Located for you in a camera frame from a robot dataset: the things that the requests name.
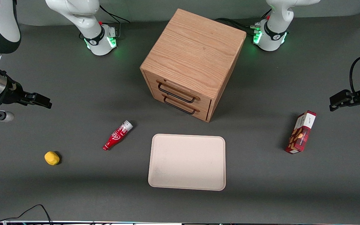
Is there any wooden drawer cabinet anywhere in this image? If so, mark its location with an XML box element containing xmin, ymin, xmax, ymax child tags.
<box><xmin>140</xmin><ymin>8</ymin><xmax>247</xmax><ymax>123</ymax></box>

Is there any red cola bottle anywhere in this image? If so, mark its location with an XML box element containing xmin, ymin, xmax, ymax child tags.
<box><xmin>102</xmin><ymin>120</ymin><xmax>134</xmax><ymax>151</ymax></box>

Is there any black right arm base cable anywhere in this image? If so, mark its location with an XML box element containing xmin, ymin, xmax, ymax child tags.
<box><xmin>99</xmin><ymin>4</ymin><xmax>131</xmax><ymax>38</ymax></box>

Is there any wooden drawer with black handle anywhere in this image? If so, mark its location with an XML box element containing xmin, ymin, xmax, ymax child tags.
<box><xmin>152</xmin><ymin>91</ymin><xmax>211</xmax><ymax>122</ymax></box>
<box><xmin>144</xmin><ymin>70</ymin><xmax>212</xmax><ymax>113</ymax></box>

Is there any black arm base cable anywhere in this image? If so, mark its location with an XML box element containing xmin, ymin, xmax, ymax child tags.
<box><xmin>214</xmin><ymin>9</ymin><xmax>273</xmax><ymax>31</ymax></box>
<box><xmin>99</xmin><ymin>4</ymin><xmax>131</xmax><ymax>38</ymax></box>

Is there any beige plastic tray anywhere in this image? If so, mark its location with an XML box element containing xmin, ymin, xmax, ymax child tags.
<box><xmin>148</xmin><ymin>133</ymin><xmax>226</xmax><ymax>191</ymax></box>

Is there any black cable on table edge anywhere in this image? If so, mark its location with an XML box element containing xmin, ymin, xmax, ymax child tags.
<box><xmin>0</xmin><ymin>197</ymin><xmax>54</xmax><ymax>225</ymax></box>

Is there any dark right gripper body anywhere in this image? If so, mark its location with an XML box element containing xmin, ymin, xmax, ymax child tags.
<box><xmin>0</xmin><ymin>75</ymin><xmax>28</xmax><ymax>105</ymax></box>

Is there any black left arm base cable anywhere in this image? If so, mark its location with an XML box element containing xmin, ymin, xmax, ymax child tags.
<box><xmin>214</xmin><ymin>9</ymin><xmax>273</xmax><ymax>31</ymax></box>

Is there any yellow lemon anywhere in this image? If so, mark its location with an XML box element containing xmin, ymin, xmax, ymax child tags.
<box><xmin>44</xmin><ymin>151</ymin><xmax>60</xmax><ymax>166</ymax></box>

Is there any red cookie box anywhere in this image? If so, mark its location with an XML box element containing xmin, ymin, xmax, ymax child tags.
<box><xmin>285</xmin><ymin>110</ymin><xmax>317</xmax><ymax>154</ymax></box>

